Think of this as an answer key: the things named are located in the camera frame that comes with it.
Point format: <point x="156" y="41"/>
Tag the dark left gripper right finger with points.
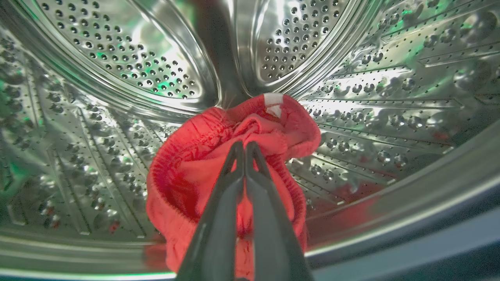
<point x="269" y="234"/>

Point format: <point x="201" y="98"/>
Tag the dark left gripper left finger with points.
<point x="218" y="234"/>

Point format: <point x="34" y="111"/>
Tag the red garment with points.
<point x="187" y="175"/>

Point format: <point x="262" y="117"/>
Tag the grey rubber door gasket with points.
<point x="429" y="253"/>

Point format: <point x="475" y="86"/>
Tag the perforated stainless steel drum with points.
<point x="117" y="58"/>

